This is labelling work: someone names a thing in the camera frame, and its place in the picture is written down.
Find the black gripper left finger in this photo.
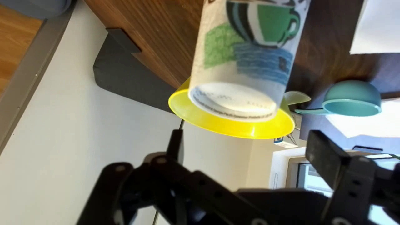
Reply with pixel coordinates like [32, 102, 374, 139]
[76, 128, 267, 225]

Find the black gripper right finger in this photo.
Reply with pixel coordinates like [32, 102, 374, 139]
[305, 128, 400, 225]

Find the printed white paper cup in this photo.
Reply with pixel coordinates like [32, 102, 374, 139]
[187, 0, 311, 122]

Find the small white carton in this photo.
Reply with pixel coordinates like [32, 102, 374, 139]
[272, 134, 299, 147]

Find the small light green scoop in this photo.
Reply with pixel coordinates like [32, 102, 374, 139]
[282, 89, 312, 107]

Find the yellow plastic bowl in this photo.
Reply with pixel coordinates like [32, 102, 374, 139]
[167, 78, 296, 141]

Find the dark grey chair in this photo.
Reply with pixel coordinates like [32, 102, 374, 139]
[92, 38, 185, 112]

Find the white paper napkin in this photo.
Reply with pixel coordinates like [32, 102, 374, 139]
[349, 0, 400, 54]

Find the large window with frame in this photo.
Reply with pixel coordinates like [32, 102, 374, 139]
[270, 144, 400, 225]

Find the grey wall baseboard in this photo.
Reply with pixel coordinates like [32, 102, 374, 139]
[0, 0, 79, 154]

